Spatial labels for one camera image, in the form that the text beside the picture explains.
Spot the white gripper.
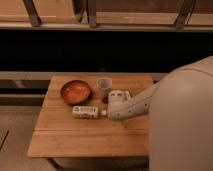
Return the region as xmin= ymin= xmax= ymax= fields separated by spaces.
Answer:
xmin=108 ymin=90 xmax=131 ymax=107

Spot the translucent ceramic cup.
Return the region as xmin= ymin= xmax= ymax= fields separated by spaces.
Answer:
xmin=97 ymin=78 xmax=112 ymax=100

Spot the wooden table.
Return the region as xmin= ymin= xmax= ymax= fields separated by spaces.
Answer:
xmin=27 ymin=75 xmax=149 ymax=158

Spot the red-orange bowl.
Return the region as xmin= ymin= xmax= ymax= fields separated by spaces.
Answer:
xmin=60 ymin=80 xmax=91 ymax=105

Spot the white plastic bottle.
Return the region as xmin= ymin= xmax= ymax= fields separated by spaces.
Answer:
xmin=72 ymin=106 xmax=107 ymax=119

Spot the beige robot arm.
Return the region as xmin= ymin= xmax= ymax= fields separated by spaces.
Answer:
xmin=107 ymin=55 xmax=213 ymax=171

